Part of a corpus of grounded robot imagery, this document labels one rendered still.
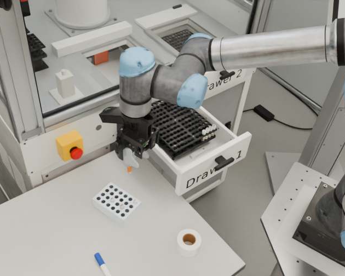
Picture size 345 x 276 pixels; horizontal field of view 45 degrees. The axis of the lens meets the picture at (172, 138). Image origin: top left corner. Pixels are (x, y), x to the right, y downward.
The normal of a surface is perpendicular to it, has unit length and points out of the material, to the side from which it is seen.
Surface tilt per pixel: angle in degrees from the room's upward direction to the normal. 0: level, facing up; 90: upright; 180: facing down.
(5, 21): 90
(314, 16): 90
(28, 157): 90
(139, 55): 0
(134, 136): 0
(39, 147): 90
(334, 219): 71
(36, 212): 0
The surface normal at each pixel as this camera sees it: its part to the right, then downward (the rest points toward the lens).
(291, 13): -0.80, 0.38
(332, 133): 0.01, 0.71
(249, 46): -0.43, -0.05
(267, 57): -0.34, 0.60
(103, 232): 0.07, -0.71
